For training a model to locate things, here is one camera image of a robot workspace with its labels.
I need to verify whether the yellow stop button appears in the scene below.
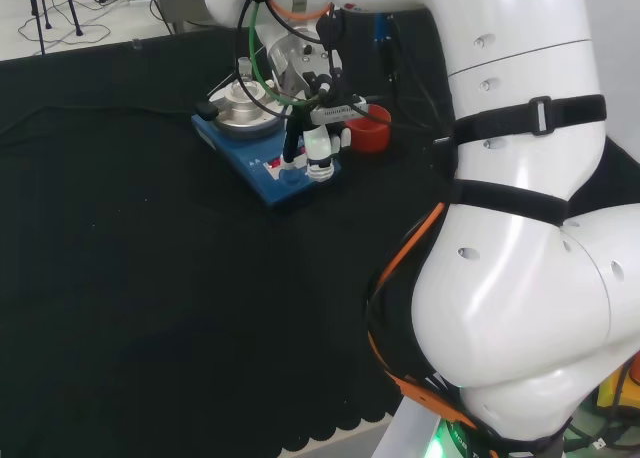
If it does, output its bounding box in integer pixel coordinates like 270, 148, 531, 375
596, 352, 640, 420

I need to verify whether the black tripod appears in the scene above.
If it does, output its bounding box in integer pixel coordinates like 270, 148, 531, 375
22, 0, 85, 57

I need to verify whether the heater with blue base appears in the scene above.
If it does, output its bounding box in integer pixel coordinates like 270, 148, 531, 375
190, 80, 344, 210

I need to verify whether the black bench cloth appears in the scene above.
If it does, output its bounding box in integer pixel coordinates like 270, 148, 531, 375
0, 7, 640, 452

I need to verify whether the red ribbed plastic cup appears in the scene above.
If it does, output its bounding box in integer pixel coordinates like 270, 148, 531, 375
344, 103, 392, 155

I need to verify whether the clear round-bottom flask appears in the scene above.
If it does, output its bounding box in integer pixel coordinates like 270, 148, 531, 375
230, 56, 261, 104

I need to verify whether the grey metal stand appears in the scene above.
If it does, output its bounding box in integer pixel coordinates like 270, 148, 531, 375
153, 0, 207, 35

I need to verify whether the orange cable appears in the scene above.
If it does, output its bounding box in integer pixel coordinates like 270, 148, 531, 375
367, 201, 484, 432

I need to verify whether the green cable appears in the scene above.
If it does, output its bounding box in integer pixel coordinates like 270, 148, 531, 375
248, 0, 302, 105

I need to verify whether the thin metal probe rod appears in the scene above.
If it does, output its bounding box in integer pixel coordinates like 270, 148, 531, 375
208, 72, 239, 98

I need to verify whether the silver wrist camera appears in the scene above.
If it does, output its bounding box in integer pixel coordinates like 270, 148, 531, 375
308, 94, 371, 127

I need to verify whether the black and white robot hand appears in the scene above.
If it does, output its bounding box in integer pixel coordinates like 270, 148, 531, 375
267, 27, 354, 184

